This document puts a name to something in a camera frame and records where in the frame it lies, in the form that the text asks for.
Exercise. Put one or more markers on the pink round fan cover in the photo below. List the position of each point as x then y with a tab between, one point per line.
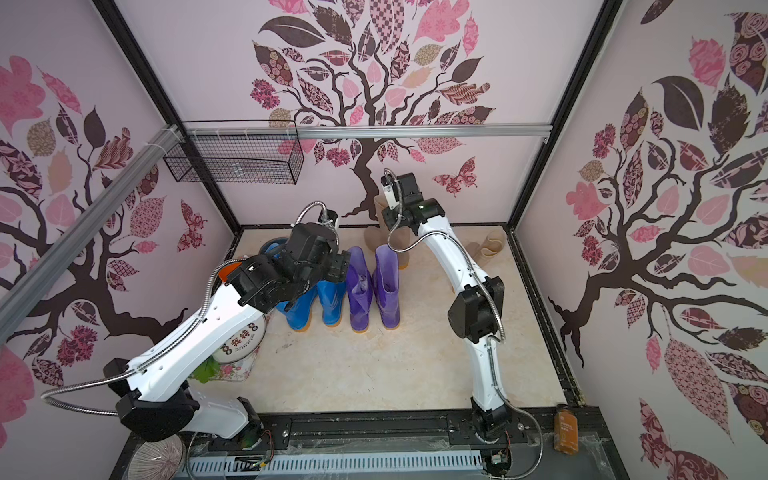
160	460

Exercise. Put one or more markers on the beige rain boot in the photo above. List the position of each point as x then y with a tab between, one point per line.
484	246
375	237

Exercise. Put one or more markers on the grey blue ceramic bowl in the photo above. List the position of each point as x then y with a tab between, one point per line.
274	248

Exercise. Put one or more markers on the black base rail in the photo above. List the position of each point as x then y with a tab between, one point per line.
462	427

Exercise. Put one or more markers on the purple rain boot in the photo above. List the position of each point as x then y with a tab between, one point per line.
359	290
386	286

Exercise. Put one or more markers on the diagonal aluminium rail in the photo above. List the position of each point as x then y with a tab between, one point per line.
17	304

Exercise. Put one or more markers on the orange plastic cup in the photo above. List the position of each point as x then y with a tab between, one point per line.
226	271

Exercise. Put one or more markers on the white green vegetable toy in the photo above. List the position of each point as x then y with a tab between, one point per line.
206	371

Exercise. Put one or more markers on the blue rain boot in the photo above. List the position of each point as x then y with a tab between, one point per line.
331	297
298	316

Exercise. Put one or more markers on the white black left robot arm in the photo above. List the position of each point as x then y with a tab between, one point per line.
185	411

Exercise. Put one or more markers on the white slotted cable duct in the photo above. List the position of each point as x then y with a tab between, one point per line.
226	467

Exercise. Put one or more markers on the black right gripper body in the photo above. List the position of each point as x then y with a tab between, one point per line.
405	187

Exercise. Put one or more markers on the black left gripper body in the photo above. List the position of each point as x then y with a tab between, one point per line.
334	269

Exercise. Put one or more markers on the horizontal aluminium rail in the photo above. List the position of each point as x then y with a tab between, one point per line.
382	132

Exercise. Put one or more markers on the black wire basket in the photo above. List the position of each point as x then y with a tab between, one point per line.
249	152

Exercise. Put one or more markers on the orange brown bottle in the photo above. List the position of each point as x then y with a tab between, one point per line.
566	436

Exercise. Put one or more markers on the left metal flex conduit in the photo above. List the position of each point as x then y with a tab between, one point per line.
120	378

